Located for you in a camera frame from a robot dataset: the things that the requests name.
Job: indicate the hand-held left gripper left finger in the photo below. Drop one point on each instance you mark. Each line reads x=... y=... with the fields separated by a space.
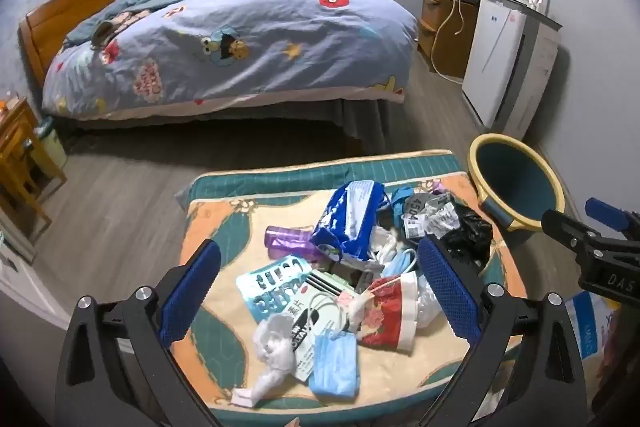
x=192 y=294

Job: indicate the white tissue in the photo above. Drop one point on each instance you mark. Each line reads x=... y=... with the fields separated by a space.
x=242 y=398

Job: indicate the wooden cabinet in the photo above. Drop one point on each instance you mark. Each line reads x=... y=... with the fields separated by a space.
x=450 y=42

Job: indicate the grey printed shipping bag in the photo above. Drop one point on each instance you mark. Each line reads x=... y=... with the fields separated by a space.
x=430 y=214

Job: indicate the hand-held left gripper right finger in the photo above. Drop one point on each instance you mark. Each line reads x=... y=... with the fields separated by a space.
x=447 y=294

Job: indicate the wooden bed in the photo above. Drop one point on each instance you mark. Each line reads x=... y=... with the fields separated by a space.
x=75 y=9

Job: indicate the blue printed duvet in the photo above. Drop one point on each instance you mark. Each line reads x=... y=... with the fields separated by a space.
x=250 y=32

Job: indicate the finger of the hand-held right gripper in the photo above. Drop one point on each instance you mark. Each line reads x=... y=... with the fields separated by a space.
x=605 y=212
x=565 y=227

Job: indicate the pale green printed package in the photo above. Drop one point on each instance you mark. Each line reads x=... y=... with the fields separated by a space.
x=322 y=322

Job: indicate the black plastic bag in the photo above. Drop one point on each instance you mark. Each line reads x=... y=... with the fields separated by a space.
x=467 y=232

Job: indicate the blue face mask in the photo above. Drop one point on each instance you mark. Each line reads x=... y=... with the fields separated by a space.
x=400 y=263
x=335 y=364

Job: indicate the blue glove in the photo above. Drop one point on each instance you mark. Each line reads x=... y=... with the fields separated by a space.
x=400 y=204

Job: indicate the purple plastic bottle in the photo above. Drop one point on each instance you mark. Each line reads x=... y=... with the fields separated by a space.
x=287 y=244

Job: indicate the clear plastic bag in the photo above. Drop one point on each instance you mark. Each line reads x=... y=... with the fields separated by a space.
x=272 y=342

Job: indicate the blue bin with yellow rim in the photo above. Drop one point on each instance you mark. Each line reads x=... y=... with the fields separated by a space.
x=520 y=177

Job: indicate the printed teal and orange mat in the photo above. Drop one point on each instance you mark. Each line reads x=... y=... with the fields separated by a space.
x=225 y=217

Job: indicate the wooden chair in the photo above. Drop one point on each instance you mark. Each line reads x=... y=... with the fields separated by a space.
x=20 y=157

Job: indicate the pale green container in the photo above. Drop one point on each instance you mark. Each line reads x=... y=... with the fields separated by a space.
x=52 y=147

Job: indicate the white air purifier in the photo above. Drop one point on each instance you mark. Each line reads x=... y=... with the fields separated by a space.
x=495 y=62

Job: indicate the clear plastic wrap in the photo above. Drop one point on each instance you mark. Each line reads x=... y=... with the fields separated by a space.
x=427 y=302

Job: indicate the blue and white plastic bag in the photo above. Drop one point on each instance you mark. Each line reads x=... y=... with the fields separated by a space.
x=345 y=217

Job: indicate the blue and white box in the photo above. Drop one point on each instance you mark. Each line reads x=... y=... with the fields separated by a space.
x=587 y=322

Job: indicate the black striped package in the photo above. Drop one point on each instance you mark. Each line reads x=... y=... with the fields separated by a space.
x=330 y=282

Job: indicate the teal plastic blister tray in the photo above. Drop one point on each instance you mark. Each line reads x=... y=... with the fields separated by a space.
x=272 y=289

